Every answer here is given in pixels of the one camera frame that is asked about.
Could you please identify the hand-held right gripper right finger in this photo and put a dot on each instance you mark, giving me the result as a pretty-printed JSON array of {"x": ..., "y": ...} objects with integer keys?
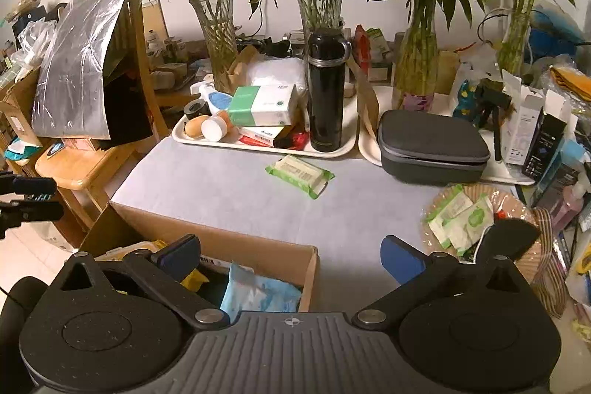
[{"x": 401, "y": 262}]

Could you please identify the cardboard box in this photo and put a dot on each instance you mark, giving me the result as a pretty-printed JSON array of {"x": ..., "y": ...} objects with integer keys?
[{"x": 138, "y": 223}]

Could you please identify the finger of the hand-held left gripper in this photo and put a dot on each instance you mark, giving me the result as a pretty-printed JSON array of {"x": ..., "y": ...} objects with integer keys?
[
  {"x": 32, "y": 185},
  {"x": 37, "y": 211}
]

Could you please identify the green white carton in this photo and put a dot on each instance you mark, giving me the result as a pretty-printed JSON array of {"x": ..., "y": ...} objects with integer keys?
[{"x": 379, "y": 48}]

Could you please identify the black fabric piece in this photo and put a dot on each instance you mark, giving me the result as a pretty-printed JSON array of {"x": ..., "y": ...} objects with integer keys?
[{"x": 508, "y": 234}]

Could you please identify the brown cardboard carton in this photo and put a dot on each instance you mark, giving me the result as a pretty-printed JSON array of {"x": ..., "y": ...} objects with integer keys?
[{"x": 18, "y": 108}]

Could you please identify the white open carton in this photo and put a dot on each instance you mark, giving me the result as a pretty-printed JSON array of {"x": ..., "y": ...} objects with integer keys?
[{"x": 519, "y": 131}]

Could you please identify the red snack packet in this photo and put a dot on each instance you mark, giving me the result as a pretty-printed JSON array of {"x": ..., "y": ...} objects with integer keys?
[{"x": 361, "y": 45}]

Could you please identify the blue patterned bag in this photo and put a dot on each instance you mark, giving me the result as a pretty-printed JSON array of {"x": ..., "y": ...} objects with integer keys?
[{"x": 466, "y": 98}]

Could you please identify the green white tissue box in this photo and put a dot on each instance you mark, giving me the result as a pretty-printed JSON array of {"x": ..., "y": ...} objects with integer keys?
[{"x": 263, "y": 103}]

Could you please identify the white capped bottle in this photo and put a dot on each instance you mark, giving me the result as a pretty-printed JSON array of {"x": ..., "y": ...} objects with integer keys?
[{"x": 213, "y": 129}]

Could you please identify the red black packet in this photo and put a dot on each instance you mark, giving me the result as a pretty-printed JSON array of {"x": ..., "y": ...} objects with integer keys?
[{"x": 295, "y": 140}]

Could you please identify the crumpled white plastic bag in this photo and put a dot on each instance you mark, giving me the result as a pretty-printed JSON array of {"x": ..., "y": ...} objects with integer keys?
[{"x": 480, "y": 57}]

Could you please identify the red white box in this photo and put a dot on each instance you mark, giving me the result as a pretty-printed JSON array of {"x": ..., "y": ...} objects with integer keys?
[{"x": 263, "y": 133}]

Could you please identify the wooden chair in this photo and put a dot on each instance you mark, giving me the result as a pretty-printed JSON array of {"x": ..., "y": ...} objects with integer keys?
[{"x": 83, "y": 165}]

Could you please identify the silver foil sheet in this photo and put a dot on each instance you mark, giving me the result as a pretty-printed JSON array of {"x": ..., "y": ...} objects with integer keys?
[{"x": 78, "y": 66}]

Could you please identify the cream cylinder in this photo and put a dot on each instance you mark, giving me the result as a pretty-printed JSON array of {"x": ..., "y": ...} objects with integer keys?
[{"x": 447, "y": 71}]

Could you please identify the grey zip case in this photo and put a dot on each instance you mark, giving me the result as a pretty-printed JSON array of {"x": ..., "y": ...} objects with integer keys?
[{"x": 429, "y": 135}]

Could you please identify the blue wet wipe packet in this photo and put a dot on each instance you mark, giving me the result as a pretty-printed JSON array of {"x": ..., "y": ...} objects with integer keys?
[{"x": 258, "y": 290}]

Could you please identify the black thermos flask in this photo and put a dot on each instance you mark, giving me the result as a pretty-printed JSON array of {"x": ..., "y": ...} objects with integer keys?
[{"x": 325, "y": 98}]

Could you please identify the beige packet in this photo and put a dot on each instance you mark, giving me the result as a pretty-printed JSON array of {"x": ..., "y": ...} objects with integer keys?
[{"x": 134, "y": 248}]

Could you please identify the black mini tripod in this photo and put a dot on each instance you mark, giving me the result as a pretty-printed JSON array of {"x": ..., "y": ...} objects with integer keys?
[{"x": 494, "y": 98}]

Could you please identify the brown paper bag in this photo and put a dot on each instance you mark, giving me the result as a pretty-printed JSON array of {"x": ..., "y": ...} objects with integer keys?
[
  {"x": 367, "y": 98},
  {"x": 238, "y": 68}
]

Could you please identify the green wet wipe packet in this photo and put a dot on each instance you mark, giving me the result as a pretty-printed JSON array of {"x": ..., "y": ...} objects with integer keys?
[
  {"x": 475, "y": 218},
  {"x": 445, "y": 214},
  {"x": 300, "y": 174}
]

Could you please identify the white plastic tray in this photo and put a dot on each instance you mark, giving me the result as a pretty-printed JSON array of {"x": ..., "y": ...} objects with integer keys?
[
  {"x": 503, "y": 174},
  {"x": 346, "y": 131}
]

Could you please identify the blue white spray bottle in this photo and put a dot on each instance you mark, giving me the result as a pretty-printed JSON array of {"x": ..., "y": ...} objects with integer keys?
[{"x": 217, "y": 101}]

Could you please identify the teal white packet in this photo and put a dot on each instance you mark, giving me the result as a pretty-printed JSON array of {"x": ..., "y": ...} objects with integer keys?
[{"x": 18, "y": 151}]

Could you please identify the yellow cloth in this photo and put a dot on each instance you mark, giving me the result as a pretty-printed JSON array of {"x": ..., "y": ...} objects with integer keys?
[{"x": 572, "y": 80}]

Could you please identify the black slim box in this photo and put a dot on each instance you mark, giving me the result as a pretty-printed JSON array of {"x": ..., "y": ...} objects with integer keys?
[{"x": 542, "y": 144}]

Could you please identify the pink bottle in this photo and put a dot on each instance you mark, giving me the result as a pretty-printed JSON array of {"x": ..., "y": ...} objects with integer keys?
[{"x": 568, "y": 204}]

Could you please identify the dark blue box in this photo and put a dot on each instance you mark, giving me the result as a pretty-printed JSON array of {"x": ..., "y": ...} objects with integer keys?
[{"x": 561, "y": 177}]

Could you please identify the yellow packet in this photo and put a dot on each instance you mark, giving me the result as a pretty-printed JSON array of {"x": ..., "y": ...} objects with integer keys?
[{"x": 194, "y": 281}]

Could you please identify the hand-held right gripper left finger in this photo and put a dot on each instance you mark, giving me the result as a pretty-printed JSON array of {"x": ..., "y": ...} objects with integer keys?
[{"x": 178, "y": 258}]

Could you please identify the black round jar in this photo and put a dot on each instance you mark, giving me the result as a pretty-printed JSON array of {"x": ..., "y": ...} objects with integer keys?
[{"x": 196, "y": 108}]

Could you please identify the light blue tablecloth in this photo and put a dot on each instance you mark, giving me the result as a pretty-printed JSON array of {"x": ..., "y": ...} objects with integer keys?
[{"x": 231, "y": 200}]

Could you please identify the clear plastic bag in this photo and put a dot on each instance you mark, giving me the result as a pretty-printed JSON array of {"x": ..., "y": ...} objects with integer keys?
[{"x": 34, "y": 38}]

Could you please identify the round woven plate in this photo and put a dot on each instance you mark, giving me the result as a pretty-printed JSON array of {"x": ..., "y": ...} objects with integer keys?
[{"x": 508, "y": 200}]

